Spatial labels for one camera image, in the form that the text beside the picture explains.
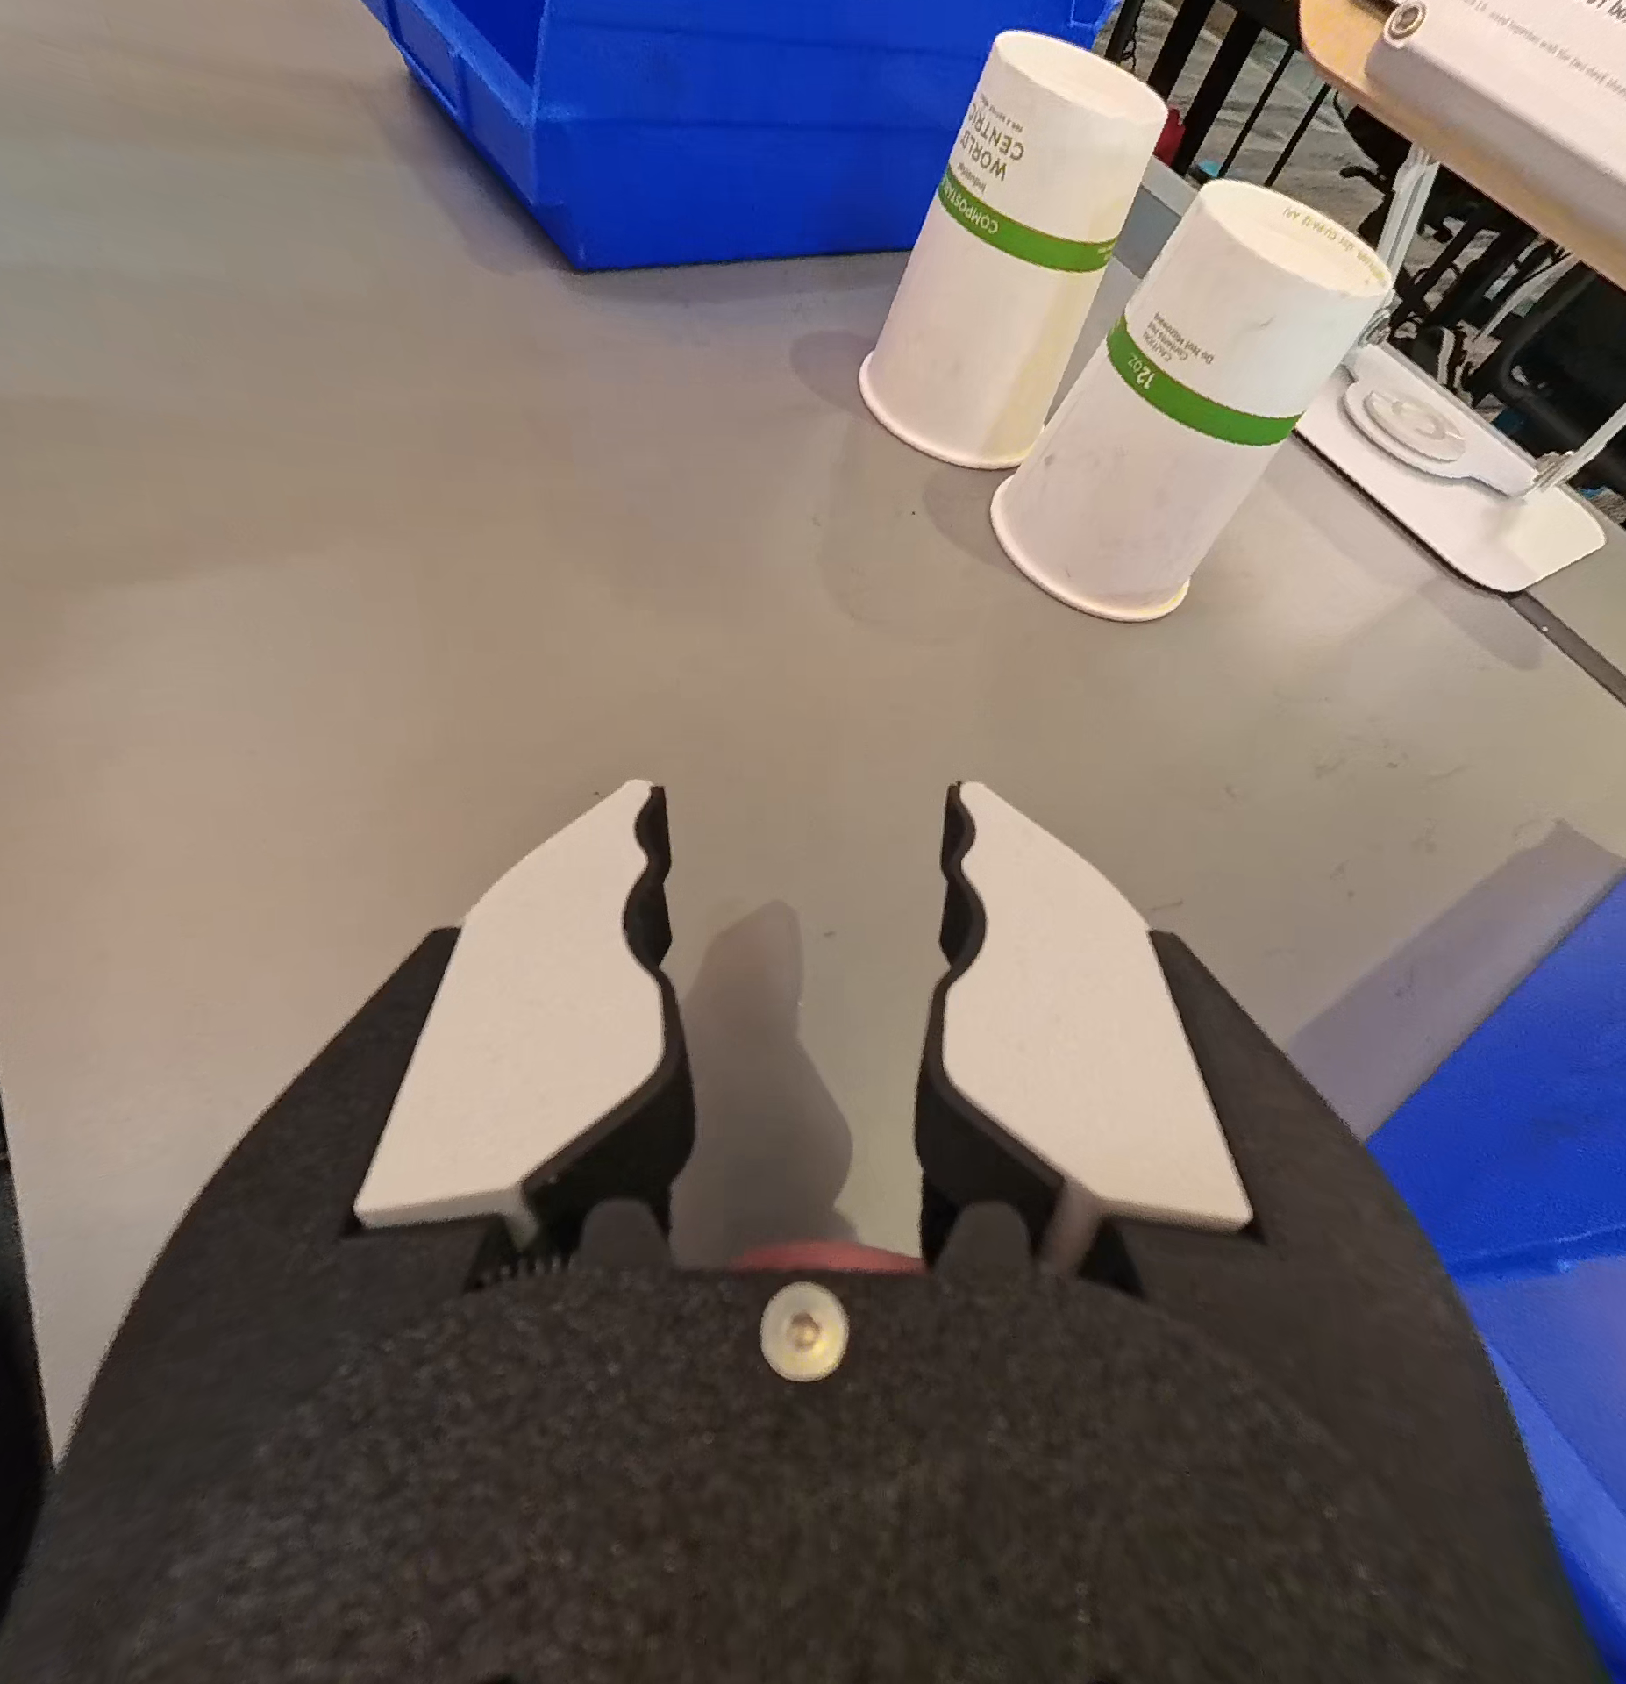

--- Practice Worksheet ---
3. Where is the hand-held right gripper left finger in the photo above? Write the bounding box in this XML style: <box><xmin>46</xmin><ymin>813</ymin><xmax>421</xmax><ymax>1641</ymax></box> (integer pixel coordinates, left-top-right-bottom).
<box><xmin>353</xmin><ymin>778</ymin><xmax>700</xmax><ymax>1283</ymax></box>

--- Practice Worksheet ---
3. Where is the white instruction sheet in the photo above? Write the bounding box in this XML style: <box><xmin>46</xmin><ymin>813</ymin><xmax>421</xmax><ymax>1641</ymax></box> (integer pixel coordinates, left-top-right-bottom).
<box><xmin>1425</xmin><ymin>0</ymin><xmax>1626</xmax><ymax>120</ymax></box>

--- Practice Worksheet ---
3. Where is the white paper cup green band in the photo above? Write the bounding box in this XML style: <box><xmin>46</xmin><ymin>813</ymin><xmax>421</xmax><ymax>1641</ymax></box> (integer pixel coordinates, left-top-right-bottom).
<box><xmin>990</xmin><ymin>178</ymin><xmax>1397</xmax><ymax>622</ymax></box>
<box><xmin>858</xmin><ymin>29</ymin><xmax>1170</xmax><ymax>471</ymax></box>

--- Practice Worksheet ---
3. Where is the blue plastic bin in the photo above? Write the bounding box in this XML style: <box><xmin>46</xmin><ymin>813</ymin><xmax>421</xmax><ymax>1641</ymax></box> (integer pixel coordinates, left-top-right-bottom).
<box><xmin>362</xmin><ymin>0</ymin><xmax>1125</xmax><ymax>273</ymax></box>
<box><xmin>1365</xmin><ymin>853</ymin><xmax>1626</xmax><ymax>1684</ymax></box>

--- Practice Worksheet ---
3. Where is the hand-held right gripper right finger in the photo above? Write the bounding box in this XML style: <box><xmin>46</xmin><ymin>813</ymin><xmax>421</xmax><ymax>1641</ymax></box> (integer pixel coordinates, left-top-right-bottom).
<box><xmin>914</xmin><ymin>778</ymin><xmax>1256</xmax><ymax>1283</ymax></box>

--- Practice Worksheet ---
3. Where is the white sign stand base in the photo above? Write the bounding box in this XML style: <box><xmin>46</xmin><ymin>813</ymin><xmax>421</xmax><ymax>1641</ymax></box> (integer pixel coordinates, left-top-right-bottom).
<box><xmin>1293</xmin><ymin>143</ymin><xmax>1626</xmax><ymax>594</ymax></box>

